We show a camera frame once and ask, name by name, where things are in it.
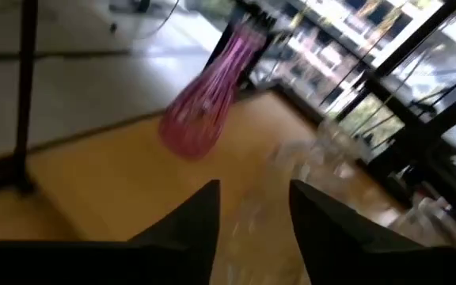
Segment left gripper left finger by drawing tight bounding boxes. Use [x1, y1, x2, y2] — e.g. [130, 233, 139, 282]
[0, 179, 222, 285]

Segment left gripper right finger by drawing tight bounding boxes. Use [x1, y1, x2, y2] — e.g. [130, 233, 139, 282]
[289, 179, 456, 285]

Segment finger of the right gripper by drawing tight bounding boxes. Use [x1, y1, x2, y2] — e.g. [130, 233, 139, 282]
[237, 33, 279, 90]
[206, 7, 245, 70]

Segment pink tall ribbed vase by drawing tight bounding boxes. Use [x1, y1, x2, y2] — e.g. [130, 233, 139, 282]
[158, 21, 269, 162]

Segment clear glass vase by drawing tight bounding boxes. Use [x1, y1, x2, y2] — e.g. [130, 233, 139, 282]
[269, 118, 374, 193]
[388, 193, 456, 249]

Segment black aluminium table frame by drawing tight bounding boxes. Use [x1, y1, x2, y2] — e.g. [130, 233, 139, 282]
[243, 0, 456, 238]

